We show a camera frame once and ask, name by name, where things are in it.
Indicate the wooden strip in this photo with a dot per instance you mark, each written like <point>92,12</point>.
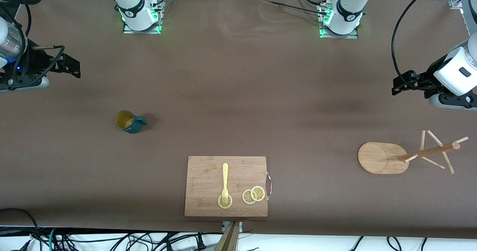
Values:
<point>229,241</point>

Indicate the lemon slice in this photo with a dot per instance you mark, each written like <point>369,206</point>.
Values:
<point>258,193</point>
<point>228,205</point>
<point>246,197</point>

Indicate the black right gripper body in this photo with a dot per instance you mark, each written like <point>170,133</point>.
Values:
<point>36,62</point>

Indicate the teal mug yellow inside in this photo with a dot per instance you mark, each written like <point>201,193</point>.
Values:
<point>133,127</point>

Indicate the bamboo mug rack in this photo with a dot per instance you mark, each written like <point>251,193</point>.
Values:
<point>376,158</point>

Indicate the black power plug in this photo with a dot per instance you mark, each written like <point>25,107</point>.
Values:
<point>201,243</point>

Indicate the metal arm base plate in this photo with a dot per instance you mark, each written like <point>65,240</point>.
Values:
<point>149,31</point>
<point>350,36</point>

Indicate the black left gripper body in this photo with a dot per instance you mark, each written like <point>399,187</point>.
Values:
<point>425,79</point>

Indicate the small metal bracket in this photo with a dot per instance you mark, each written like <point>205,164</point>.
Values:
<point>240,226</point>

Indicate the yellow plastic fork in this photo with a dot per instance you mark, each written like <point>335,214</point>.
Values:
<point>225,176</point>

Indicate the wooden cutting board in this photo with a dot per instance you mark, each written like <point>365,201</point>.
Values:
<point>205,180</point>

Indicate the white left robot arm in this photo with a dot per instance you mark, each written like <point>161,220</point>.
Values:
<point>350,5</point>

